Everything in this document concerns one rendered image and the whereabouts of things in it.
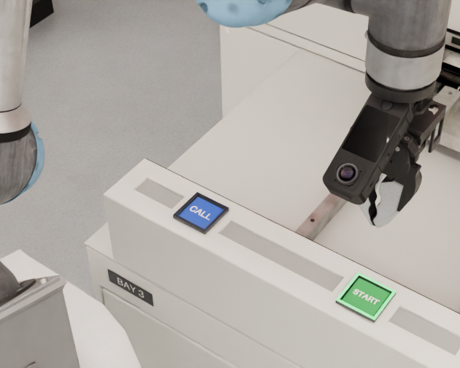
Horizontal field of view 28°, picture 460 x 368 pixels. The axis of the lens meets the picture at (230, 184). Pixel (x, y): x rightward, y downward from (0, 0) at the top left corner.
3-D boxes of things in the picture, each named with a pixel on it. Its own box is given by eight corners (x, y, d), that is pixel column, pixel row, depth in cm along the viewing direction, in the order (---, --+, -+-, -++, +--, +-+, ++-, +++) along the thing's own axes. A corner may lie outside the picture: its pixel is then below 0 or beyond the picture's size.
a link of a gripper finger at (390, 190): (418, 212, 107) (428, 153, 101) (393, 242, 104) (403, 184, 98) (394, 201, 109) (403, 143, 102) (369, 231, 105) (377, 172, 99)
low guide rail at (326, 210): (419, 104, 165) (421, 90, 163) (429, 108, 164) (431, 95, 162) (263, 278, 136) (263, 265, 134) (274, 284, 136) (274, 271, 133)
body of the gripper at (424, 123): (441, 147, 102) (458, 59, 93) (404, 192, 97) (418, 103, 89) (380, 123, 105) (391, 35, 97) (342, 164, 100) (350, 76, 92)
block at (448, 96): (442, 98, 157) (445, 84, 155) (461, 105, 155) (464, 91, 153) (420, 123, 152) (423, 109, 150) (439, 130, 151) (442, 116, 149)
